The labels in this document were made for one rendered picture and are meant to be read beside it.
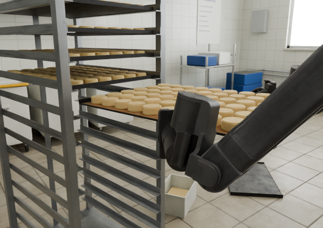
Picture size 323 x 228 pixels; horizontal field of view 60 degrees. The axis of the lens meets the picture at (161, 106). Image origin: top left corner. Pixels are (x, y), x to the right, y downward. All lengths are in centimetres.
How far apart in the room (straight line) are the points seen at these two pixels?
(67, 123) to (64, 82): 13
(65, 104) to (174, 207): 134
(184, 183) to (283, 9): 427
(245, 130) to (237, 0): 582
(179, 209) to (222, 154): 166
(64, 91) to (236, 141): 62
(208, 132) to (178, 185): 188
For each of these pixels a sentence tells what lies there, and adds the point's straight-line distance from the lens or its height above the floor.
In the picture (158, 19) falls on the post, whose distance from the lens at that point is 119.
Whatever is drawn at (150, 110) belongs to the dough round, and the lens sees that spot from 70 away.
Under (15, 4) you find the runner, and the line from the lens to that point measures 121.
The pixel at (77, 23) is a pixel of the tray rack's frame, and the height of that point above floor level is 128.
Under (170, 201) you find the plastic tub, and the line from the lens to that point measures 205.
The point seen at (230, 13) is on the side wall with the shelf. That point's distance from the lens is 603.
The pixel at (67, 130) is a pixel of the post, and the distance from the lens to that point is 93.
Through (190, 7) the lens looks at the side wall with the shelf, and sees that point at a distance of 523.
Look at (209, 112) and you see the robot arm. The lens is 43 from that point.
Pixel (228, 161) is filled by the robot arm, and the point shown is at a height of 103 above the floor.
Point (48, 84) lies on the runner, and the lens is 104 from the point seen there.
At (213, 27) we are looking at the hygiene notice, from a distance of 561.
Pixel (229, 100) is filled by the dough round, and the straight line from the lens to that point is 79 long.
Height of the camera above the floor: 119
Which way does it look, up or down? 13 degrees down
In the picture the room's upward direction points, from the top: straight up
